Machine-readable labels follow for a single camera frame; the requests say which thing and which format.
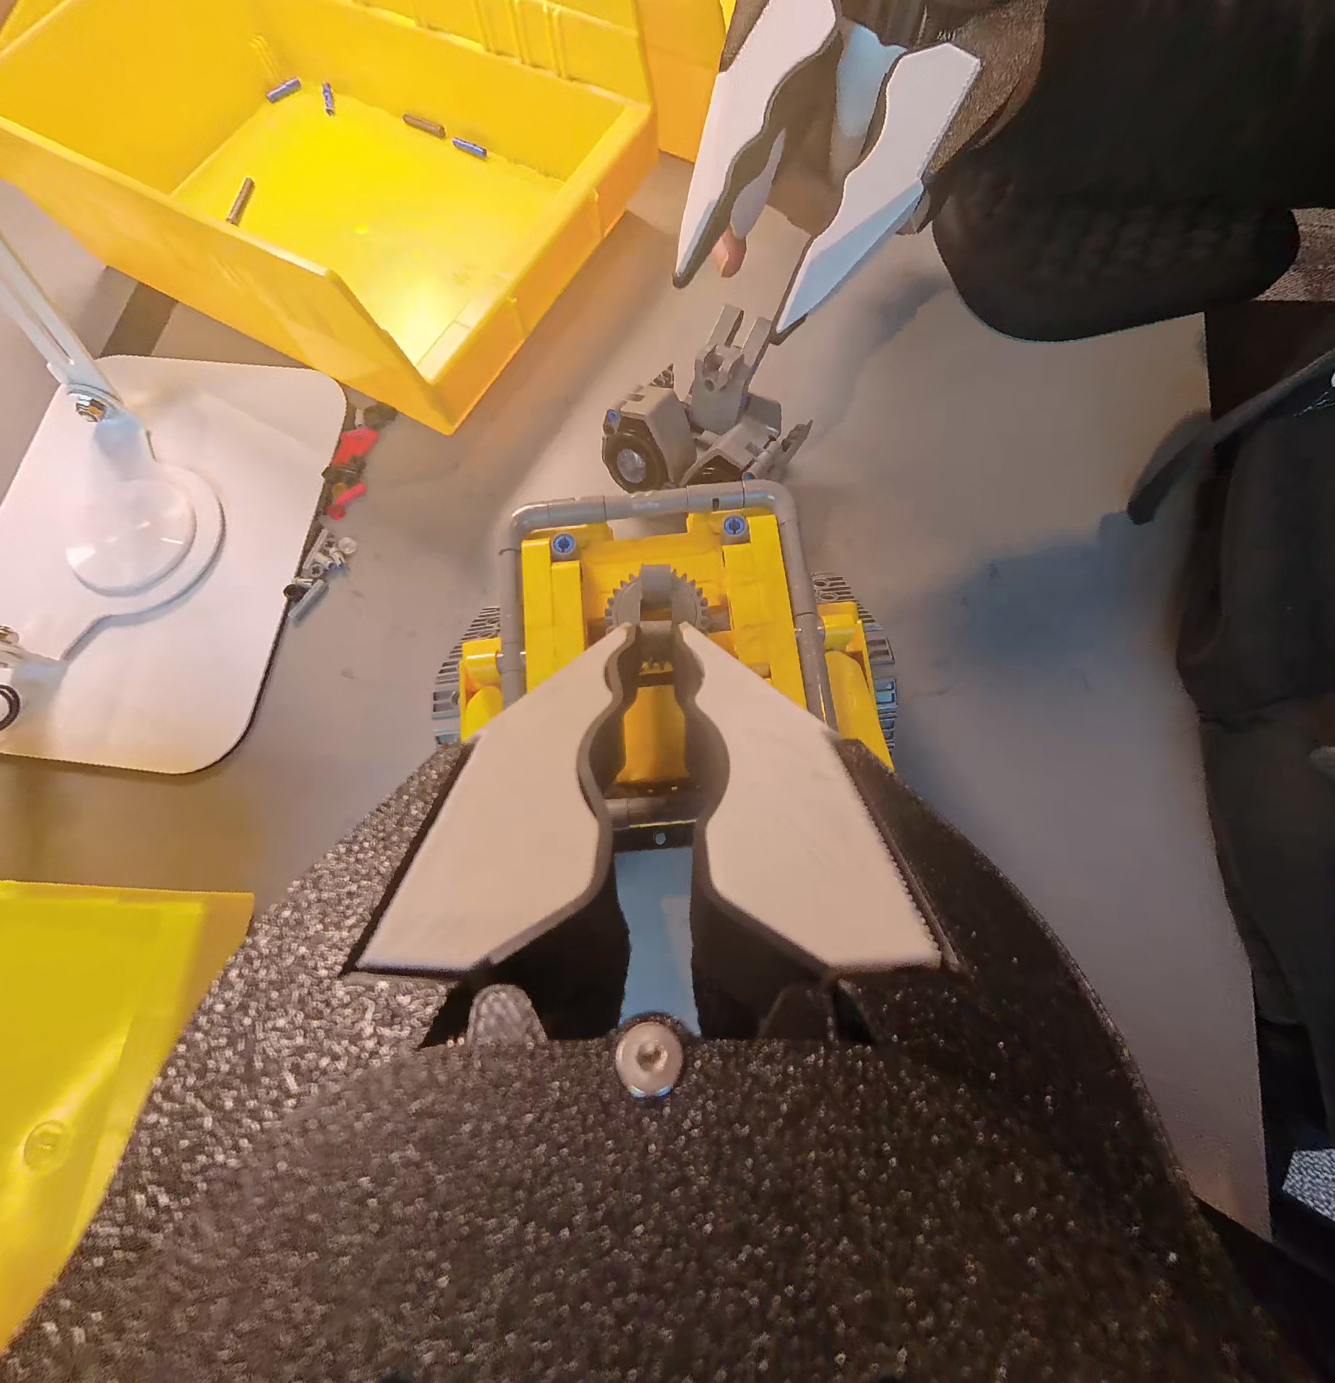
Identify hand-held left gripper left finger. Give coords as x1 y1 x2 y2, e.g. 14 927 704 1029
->
357 625 639 980

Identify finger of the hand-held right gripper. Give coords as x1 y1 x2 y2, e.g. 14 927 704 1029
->
672 0 844 291
774 43 983 345

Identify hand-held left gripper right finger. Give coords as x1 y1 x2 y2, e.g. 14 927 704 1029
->
675 625 944 980

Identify yellow tracked toy robot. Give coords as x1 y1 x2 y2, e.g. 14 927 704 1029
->
432 481 902 857

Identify grey motor block assembly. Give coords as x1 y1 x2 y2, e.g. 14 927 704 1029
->
597 306 817 495

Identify white book stand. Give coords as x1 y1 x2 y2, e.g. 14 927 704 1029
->
0 206 349 778

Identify yellow plastic parts bin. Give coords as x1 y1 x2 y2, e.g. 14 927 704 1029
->
632 0 736 166
0 876 259 1358
0 0 661 438

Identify grey desk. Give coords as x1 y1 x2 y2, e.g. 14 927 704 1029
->
0 140 1273 1245

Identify person's right hand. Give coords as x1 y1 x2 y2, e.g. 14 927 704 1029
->
713 163 783 279

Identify small grey connector pieces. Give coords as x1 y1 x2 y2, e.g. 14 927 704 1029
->
284 527 360 622

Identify scattered small building pins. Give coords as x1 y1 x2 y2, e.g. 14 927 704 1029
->
319 403 400 512

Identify person's black hoodie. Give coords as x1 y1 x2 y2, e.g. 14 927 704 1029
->
1127 325 1335 1299

